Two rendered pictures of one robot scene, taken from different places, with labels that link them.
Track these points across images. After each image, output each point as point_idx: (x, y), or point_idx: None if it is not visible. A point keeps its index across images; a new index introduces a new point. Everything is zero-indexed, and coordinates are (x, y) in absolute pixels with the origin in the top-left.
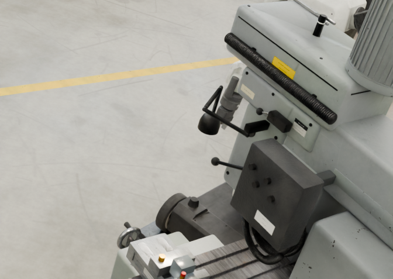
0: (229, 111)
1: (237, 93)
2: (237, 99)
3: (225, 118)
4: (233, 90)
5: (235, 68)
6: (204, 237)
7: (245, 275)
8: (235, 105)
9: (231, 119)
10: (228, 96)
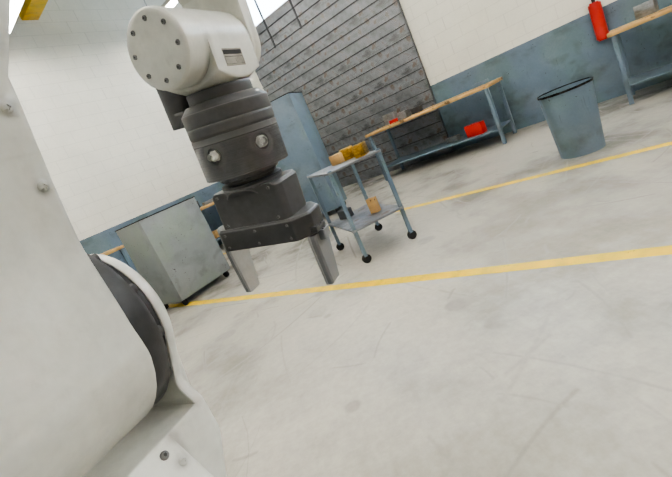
0: (224, 191)
1: (187, 101)
2: (184, 124)
3: (231, 225)
4: (159, 91)
5: None
6: None
7: None
8: (201, 156)
9: (285, 229)
10: (170, 123)
